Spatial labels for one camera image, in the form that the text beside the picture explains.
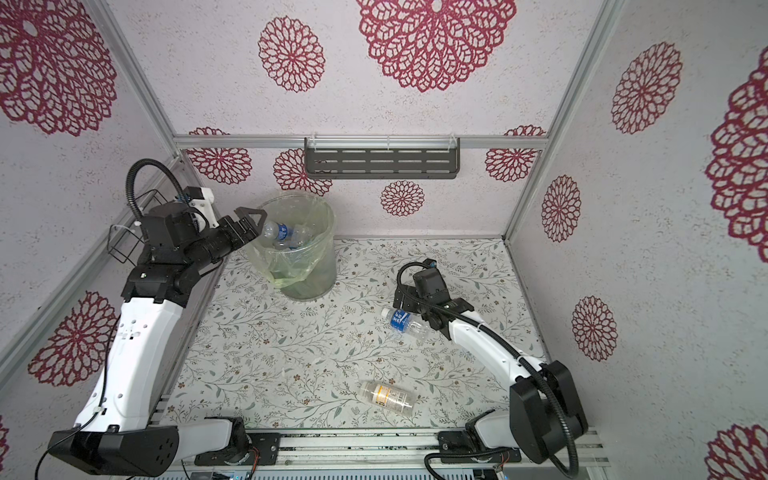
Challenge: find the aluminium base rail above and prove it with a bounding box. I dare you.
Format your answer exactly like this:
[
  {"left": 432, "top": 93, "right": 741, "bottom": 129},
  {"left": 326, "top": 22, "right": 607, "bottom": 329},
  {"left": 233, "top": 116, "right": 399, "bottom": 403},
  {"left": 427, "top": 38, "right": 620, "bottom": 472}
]
[{"left": 105, "top": 424, "right": 612, "bottom": 472}]

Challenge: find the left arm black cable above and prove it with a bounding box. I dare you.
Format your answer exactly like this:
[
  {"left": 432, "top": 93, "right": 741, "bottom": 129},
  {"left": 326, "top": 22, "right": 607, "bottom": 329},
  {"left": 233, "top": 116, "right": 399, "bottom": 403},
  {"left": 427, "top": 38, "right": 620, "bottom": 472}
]
[{"left": 124, "top": 158, "right": 190, "bottom": 223}]

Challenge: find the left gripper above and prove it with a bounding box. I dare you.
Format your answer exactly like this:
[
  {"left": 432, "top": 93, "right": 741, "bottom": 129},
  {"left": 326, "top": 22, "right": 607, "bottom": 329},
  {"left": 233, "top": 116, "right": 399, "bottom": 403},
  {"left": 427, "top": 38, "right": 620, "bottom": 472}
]
[{"left": 183, "top": 206, "right": 266, "bottom": 272}]

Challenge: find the Pocari bottle white cap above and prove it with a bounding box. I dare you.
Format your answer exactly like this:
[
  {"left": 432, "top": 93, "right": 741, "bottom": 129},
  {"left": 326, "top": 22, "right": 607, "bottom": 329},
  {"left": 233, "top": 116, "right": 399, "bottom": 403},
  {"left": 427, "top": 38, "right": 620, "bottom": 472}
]
[{"left": 381, "top": 307, "right": 430, "bottom": 341}]

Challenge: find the clear plastic bin liner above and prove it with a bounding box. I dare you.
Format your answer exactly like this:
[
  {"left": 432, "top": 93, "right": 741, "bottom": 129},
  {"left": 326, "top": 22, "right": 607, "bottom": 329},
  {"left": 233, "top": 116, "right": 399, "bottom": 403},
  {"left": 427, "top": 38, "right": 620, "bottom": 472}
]
[{"left": 241, "top": 189, "right": 337, "bottom": 289}]

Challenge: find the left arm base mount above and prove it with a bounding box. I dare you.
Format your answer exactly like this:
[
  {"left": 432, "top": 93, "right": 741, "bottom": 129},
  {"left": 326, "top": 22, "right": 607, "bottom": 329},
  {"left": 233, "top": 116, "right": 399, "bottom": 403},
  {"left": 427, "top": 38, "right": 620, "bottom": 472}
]
[{"left": 193, "top": 432, "right": 282, "bottom": 467}]

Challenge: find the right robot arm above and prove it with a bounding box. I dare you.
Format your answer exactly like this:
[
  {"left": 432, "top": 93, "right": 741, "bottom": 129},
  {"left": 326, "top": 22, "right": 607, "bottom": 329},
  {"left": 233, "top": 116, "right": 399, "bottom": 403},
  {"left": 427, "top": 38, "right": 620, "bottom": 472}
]
[{"left": 393, "top": 259, "right": 588, "bottom": 479}]

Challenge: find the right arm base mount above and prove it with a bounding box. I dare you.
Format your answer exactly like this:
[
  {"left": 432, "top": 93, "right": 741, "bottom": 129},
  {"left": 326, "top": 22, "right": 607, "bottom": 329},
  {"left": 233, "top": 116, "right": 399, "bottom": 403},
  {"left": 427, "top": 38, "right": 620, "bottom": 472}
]
[{"left": 437, "top": 430, "right": 522, "bottom": 464}]

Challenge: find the clear bottle yellow label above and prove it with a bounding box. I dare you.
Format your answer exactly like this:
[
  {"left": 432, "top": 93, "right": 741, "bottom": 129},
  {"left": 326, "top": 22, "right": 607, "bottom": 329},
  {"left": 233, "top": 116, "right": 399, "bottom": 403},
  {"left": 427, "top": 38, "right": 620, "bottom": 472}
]
[{"left": 360, "top": 381, "right": 416, "bottom": 417}]

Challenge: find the clear bottle blue label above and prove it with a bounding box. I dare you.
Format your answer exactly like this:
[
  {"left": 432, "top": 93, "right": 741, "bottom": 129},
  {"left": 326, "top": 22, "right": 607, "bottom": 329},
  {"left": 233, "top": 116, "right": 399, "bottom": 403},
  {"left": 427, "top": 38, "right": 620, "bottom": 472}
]
[{"left": 260, "top": 220, "right": 314, "bottom": 250}]

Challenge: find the grey slotted wall shelf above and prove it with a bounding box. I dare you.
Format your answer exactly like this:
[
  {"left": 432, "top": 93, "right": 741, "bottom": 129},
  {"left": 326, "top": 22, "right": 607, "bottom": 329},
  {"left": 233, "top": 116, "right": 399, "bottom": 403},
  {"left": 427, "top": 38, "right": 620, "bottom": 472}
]
[{"left": 304, "top": 137, "right": 461, "bottom": 180}]

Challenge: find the black wire wall rack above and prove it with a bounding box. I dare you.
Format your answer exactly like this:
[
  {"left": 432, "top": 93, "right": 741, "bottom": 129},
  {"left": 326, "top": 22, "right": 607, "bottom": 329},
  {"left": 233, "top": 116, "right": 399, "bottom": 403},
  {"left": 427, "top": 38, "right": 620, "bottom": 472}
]
[{"left": 106, "top": 188, "right": 178, "bottom": 267}]

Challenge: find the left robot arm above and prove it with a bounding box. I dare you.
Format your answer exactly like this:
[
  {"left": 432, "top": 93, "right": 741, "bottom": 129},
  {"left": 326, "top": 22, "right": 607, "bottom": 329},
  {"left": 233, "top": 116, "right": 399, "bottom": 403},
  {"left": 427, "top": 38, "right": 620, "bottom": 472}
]
[{"left": 46, "top": 202, "right": 267, "bottom": 477}]

